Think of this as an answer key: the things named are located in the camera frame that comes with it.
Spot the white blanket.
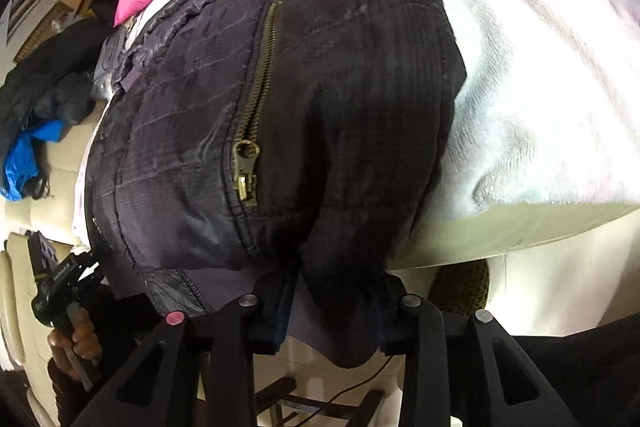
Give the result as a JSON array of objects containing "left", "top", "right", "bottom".
[{"left": 72, "top": 0, "right": 640, "bottom": 233}]

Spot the dark quilted jacket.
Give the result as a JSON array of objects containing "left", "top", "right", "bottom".
[{"left": 85, "top": 0, "right": 468, "bottom": 370}]

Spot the bright blue garment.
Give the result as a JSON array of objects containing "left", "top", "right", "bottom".
[{"left": 0, "top": 119, "right": 68, "bottom": 202}]

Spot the black cable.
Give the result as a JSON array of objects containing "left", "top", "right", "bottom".
[{"left": 325, "top": 354, "right": 396, "bottom": 403}]

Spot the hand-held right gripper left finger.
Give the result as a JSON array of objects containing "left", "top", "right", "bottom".
[{"left": 70, "top": 277, "right": 296, "bottom": 427}]

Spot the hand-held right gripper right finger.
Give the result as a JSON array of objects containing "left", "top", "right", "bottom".
[{"left": 372, "top": 274, "right": 588, "bottom": 427}]

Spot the black coat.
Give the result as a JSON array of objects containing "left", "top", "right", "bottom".
[{"left": 0, "top": 17, "right": 113, "bottom": 148}]

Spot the wooden stool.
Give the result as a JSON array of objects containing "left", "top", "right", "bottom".
[{"left": 255, "top": 374, "right": 386, "bottom": 427}]

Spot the person's left forearm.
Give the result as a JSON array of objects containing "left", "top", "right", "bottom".
[{"left": 47, "top": 359, "right": 101, "bottom": 427}]

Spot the person's left hand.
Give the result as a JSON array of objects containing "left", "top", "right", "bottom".
[{"left": 47, "top": 306, "right": 104, "bottom": 381}]

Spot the olive rug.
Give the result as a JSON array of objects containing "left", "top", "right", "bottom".
[{"left": 430, "top": 259, "right": 491, "bottom": 315}]

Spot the grey garment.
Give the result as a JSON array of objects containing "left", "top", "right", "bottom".
[{"left": 90, "top": 24, "right": 146, "bottom": 100}]

